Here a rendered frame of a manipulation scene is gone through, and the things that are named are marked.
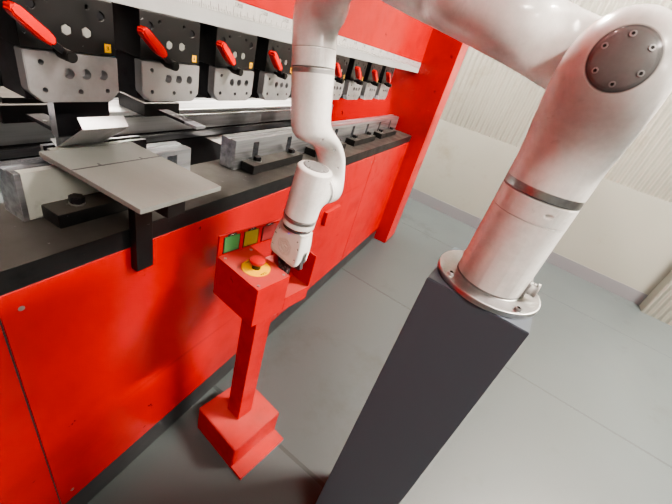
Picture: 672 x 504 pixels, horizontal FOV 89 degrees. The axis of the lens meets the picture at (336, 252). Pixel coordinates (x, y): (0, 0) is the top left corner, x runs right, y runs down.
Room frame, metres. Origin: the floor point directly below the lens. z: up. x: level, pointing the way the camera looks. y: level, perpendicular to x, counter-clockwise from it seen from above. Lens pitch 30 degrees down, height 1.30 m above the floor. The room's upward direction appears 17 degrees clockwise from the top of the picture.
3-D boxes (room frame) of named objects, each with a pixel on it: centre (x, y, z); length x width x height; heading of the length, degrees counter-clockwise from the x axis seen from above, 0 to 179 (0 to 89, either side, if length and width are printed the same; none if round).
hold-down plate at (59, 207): (0.66, 0.49, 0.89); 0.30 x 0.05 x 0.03; 161
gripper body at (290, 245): (0.77, 0.12, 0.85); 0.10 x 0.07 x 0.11; 60
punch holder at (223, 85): (0.99, 0.43, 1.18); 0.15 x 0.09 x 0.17; 161
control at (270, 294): (0.74, 0.16, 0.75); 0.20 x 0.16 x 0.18; 150
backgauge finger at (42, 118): (0.69, 0.70, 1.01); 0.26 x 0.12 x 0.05; 71
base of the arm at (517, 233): (0.57, -0.29, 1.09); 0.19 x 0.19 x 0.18
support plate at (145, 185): (0.59, 0.42, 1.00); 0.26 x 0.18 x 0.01; 71
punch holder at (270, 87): (1.18, 0.37, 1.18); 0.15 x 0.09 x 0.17; 161
